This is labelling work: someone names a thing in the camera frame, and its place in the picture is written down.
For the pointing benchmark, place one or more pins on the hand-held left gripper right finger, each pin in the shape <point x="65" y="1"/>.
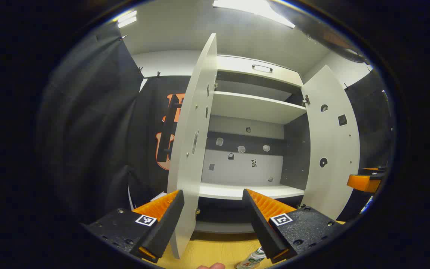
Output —
<point x="263" y="228"/>

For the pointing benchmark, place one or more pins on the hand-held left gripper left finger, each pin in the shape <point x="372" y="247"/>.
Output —
<point x="166" y="228"/>

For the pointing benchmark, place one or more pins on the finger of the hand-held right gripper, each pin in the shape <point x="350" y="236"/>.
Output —
<point x="371" y="170"/>
<point x="362" y="183"/>

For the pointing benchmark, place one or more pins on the white plastic bottle green label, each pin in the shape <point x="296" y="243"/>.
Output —
<point x="252" y="260"/>

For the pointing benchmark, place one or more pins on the white cabinet door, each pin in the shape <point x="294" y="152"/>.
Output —
<point x="330" y="142"/>
<point x="194" y="112"/>

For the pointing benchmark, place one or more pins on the white book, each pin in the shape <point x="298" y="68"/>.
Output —
<point x="159" y="196"/>

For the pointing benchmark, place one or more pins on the white cabinet shelf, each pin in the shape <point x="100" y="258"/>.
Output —
<point x="230" y="191"/>
<point x="252" y="106"/>

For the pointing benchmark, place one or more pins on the white cabinet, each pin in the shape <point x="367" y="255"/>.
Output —
<point x="248" y="108"/>

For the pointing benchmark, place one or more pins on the black backdrop cloth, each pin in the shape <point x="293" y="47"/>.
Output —
<point x="88" y="130"/>

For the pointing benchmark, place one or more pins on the white cabinet drawer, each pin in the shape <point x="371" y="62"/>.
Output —
<point x="237" y="69"/>

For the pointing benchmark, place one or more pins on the large ceiling light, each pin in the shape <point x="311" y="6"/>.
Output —
<point x="254" y="11"/>

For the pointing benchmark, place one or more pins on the small ceiling light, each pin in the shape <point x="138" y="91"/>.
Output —
<point x="127" y="19"/>

